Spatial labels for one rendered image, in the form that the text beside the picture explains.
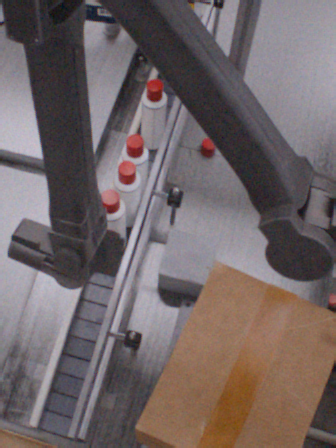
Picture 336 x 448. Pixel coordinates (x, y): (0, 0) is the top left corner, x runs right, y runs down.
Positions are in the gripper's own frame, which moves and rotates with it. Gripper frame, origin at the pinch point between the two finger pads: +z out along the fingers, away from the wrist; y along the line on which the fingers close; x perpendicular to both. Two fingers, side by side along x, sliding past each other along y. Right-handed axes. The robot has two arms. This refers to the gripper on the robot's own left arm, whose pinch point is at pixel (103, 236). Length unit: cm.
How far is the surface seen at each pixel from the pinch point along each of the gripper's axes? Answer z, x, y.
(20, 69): 42, -22, 37
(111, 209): 3.1, -4.2, 0.1
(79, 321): 6.9, 20.5, 2.6
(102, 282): 12.7, 13.6, 0.6
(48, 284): 15.1, 18.3, 12.3
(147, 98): 21.4, -23.3, 1.1
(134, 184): 9.3, -8.2, -2.0
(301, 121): 52, -25, -32
